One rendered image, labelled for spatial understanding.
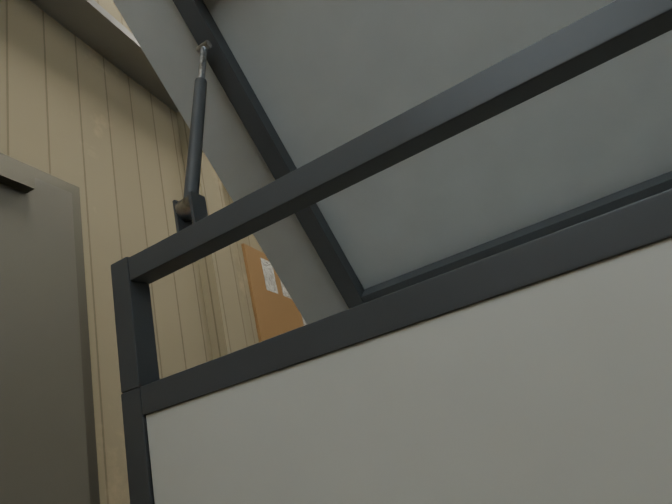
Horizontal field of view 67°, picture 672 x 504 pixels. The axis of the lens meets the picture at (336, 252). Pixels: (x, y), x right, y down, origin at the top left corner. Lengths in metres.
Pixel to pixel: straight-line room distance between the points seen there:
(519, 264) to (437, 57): 0.58
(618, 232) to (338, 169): 0.31
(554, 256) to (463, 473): 0.22
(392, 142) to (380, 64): 0.44
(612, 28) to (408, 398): 0.41
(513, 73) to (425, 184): 0.50
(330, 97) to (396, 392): 0.67
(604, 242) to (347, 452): 0.33
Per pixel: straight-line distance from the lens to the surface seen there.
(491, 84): 0.59
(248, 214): 0.69
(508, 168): 1.05
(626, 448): 0.51
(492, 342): 0.52
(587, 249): 0.52
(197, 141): 0.87
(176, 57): 1.19
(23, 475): 2.30
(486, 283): 0.52
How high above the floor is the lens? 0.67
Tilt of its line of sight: 20 degrees up
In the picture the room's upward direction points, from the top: 14 degrees counter-clockwise
